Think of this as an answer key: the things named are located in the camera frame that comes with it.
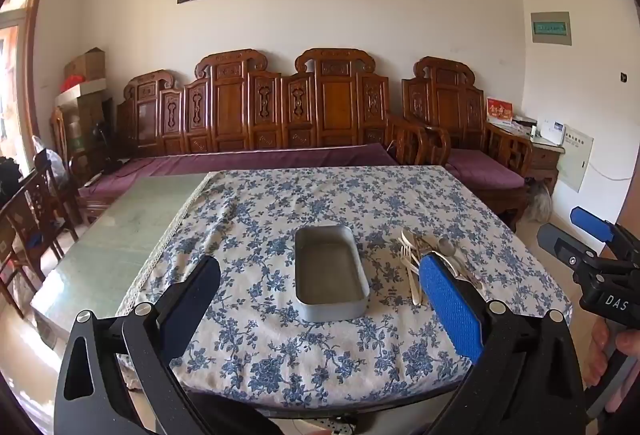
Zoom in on wooden side table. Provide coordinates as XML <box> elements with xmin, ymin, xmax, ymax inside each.
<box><xmin>515</xmin><ymin>117</ymin><xmax>566</xmax><ymax>196</ymax></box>

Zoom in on metal spoon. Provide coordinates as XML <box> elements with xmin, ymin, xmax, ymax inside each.
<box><xmin>437</xmin><ymin>237</ymin><xmax>488</xmax><ymax>296</ymax></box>

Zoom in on rectangular metal tray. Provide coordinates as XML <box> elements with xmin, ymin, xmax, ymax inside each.
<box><xmin>294</xmin><ymin>225</ymin><xmax>371</xmax><ymax>322</ymax></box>

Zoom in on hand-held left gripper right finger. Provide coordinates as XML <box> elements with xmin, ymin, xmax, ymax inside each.
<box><xmin>418</xmin><ymin>251</ymin><xmax>587</xmax><ymax>435</ymax></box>

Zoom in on stacked cartons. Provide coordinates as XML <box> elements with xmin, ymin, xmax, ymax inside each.
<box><xmin>55</xmin><ymin>97</ymin><xmax>116</xmax><ymax>160</ymax></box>

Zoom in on red desk calendar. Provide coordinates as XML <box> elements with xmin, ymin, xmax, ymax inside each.
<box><xmin>486</xmin><ymin>97</ymin><xmax>513</xmax><ymax>124</ymax></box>

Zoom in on purple armchair cushion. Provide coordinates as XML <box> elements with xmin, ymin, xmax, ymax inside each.
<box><xmin>445</xmin><ymin>149</ymin><xmax>526</xmax><ymax>190</ymax></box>

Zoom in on white wall cable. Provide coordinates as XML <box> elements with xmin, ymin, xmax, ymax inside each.
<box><xmin>592</xmin><ymin>162</ymin><xmax>628</xmax><ymax>183</ymax></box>

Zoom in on green wall panel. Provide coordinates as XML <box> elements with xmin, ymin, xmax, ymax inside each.
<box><xmin>531</xmin><ymin>11</ymin><xmax>572</xmax><ymax>46</ymax></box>

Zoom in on wooden door frame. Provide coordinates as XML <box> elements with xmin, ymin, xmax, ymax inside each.
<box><xmin>0</xmin><ymin>0</ymin><xmax>51</xmax><ymax>150</ymax></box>

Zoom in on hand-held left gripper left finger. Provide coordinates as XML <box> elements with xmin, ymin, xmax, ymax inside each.
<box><xmin>52</xmin><ymin>256</ymin><xmax>223</xmax><ymax>435</ymax></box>

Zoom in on white desk device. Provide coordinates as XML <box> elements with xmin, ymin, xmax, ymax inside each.
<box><xmin>535</xmin><ymin>119</ymin><xmax>566</xmax><ymax>146</ymax></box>

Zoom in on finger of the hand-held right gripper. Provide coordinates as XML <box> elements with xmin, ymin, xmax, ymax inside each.
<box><xmin>537</xmin><ymin>222</ymin><xmax>599</xmax><ymax>269</ymax></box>
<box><xmin>570</xmin><ymin>206</ymin><xmax>640</xmax><ymax>261</ymax></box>

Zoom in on clear plastic bag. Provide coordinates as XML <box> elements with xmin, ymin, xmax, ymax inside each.
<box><xmin>32</xmin><ymin>135</ymin><xmax>68</xmax><ymax>180</ymax></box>

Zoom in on white plastic fork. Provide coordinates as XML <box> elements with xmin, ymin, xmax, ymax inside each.
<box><xmin>400</xmin><ymin>245</ymin><xmax>425</xmax><ymax>307</ymax></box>

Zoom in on black bag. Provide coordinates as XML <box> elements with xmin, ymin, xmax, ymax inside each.
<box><xmin>0</xmin><ymin>156</ymin><xmax>23</xmax><ymax>206</ymax></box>

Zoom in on carved wooden sofa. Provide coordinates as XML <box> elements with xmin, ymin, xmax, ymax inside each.
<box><xmin>75</xmin><ymin>47</ymin><xmax>432</xmax><ymax>226</ymax></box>

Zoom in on white electrical panel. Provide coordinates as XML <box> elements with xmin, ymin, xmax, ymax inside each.
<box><xmin>557</xmin><ymin>125</ymin><xmax>595</xmax><ymax>193</ymax></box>

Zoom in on white-lidded box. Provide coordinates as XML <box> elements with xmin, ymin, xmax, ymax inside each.
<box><xmin>55</xmin><ymin>80</ymin><xmax>108</xmax><ymax>108</ymax></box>

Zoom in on blue floral tablecloth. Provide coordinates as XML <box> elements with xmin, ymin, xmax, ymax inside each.
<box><xmin>116</xmin><ymin>165</ymin><xmax>573</xmax><ymax>411</ymax></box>

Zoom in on grey fluffy bundle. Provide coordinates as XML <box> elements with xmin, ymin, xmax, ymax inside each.
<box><xmin>525</xmin><ymin>180</ymin><xmax>553</xmax><ymax>223</ymax></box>

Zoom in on carved wooden armchair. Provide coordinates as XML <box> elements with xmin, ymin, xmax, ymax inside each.
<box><xmin>401</xmin><ymin>56</ymin><xmax>533</xmax><ymax>233</ymax></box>

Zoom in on person's right hand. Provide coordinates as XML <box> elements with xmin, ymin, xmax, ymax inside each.
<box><xmin>584</xmin><ymin>316</ymin><xmax>640</xmax><ymax>388</ymax></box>

